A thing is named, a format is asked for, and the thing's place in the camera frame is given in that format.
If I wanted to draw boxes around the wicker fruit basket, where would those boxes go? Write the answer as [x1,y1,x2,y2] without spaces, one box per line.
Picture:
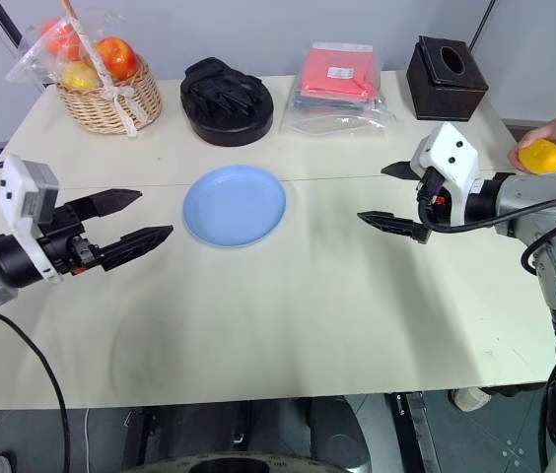
[59,0,140,139]

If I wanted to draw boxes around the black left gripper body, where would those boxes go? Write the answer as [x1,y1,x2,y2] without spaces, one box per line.
[35,204,105,277]

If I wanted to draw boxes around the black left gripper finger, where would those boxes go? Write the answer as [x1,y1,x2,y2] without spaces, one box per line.
[63,188,142,224]
[96,225,174,274]

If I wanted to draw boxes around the red apple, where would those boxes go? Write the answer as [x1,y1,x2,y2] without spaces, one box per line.
[96,36,140,82]

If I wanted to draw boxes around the clear plastic zip bag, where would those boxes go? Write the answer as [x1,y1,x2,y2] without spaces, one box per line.
[5,10,127,91]

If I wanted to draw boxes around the black tissue box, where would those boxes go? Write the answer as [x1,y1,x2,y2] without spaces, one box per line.
[405,34,489,122]

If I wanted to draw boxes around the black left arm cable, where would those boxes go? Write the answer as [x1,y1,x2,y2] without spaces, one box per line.
[0,308,71,473]

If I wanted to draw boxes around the light blue plate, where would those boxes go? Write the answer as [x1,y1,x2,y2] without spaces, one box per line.
[181,164,289,249]

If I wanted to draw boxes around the dark rounded shape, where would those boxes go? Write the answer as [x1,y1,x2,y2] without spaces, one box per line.
[295,393,374,473]

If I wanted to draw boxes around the yellow orange fruit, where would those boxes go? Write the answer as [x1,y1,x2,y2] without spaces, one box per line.
[518,138,556,175]

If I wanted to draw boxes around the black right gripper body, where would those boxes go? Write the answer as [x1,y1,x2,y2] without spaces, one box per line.
[414,167,452,227]

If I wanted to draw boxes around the black metal table leg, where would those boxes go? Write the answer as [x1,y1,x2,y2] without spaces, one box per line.
[389,391,443,473]

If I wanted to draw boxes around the black glove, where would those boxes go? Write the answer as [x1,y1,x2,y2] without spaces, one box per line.
[181,56,264,117]

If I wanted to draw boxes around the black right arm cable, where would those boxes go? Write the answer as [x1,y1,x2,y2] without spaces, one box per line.
[416,191,556,275]

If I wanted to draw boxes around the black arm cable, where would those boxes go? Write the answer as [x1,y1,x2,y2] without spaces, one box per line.
[416,191,556,275]
[0,308,71,473]

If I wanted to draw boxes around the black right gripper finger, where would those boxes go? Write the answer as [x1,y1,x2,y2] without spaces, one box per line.
[356,210,432,244]
[381,161,426,182]

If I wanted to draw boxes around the black gloves on dish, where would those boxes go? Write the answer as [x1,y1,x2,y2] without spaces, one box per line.
[179,73,276,147]

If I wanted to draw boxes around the clear plastic bags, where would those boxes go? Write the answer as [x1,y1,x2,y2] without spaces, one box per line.
[281,40,398,138]

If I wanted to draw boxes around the woven wicker basket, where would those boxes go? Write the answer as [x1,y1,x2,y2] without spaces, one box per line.
[55,50,164,136]

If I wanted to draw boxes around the red cloth packet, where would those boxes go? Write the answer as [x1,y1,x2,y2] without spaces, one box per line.
[297,41,376,103]

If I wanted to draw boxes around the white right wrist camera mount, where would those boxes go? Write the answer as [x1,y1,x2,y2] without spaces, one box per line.
[412,122,484,228]

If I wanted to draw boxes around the white shoe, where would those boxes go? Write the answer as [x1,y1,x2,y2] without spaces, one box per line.
[449,386,490,414]

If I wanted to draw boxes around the thin white cable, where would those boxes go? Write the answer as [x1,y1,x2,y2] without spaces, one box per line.
[82,407,93,473]

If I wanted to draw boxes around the orange fruit in bag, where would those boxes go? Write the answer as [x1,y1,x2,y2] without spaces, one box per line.
[39,18,86,61]

